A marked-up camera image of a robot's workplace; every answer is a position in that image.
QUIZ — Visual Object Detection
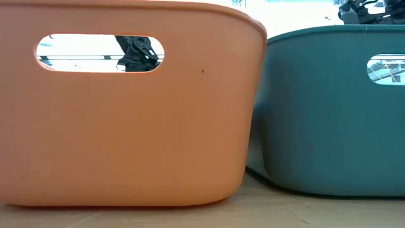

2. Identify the orange plastic bin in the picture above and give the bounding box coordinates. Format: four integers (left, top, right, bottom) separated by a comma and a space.
0, 0, 268, 207

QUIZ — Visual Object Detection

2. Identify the teal plastic bin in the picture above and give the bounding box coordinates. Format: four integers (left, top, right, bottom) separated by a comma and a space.
246, 24, 405, 197

